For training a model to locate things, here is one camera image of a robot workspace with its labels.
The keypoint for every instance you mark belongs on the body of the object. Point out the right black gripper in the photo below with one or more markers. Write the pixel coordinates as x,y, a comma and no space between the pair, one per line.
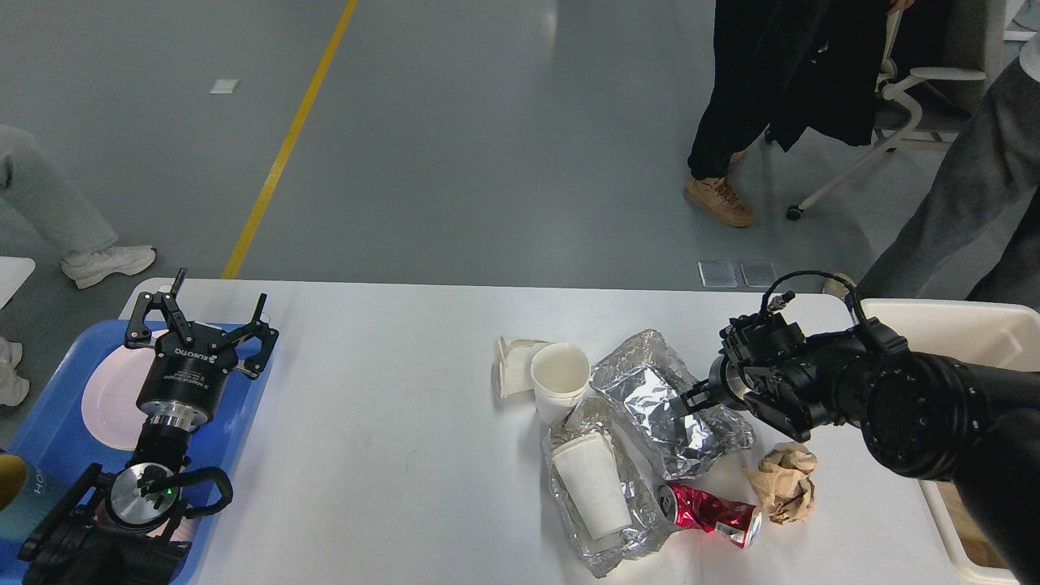
724,386

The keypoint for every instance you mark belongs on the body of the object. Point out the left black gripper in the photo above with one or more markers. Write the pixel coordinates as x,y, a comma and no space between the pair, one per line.
187,382

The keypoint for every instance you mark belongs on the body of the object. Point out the large aluminium foil sheet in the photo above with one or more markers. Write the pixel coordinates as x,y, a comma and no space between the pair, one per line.
642,380

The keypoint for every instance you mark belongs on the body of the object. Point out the pink plate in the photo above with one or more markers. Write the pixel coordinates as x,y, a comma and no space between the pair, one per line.
109,402

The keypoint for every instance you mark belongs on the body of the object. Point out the teal mug yellow inside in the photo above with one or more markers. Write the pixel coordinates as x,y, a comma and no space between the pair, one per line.
28,494

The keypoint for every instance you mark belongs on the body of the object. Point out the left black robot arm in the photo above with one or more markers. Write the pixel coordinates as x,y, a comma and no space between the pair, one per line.
151,486

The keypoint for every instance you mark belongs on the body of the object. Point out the crumpled brown paper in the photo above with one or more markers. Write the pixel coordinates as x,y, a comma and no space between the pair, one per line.
782,482

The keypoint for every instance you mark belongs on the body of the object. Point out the metal floor plate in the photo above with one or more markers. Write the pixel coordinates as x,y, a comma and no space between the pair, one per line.
754,274

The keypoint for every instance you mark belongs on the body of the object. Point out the person in light jeans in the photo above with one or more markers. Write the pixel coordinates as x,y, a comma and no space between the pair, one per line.
67,220

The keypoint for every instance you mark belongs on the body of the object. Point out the crushed red soda can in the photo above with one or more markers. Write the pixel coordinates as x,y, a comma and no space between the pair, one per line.
691,508

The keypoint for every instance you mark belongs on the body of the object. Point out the blue plastic tray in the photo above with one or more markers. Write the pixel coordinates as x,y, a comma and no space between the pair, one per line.
54,436

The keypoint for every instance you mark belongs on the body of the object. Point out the crushed white paper cup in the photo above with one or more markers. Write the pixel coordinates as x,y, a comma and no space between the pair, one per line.
514,358

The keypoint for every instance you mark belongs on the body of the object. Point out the white table corner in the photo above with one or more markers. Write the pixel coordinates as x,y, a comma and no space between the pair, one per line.
14,273

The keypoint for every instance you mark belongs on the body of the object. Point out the beige plastic bin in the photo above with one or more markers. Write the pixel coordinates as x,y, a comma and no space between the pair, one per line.
998,335

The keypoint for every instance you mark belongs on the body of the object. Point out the person in grey trousers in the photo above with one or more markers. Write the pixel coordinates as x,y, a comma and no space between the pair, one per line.
993,163

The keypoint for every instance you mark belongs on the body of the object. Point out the person in black clothes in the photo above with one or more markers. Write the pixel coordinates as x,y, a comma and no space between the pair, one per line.
783,67

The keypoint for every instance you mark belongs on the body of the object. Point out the white office chair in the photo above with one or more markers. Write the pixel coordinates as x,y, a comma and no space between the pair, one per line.
915,108

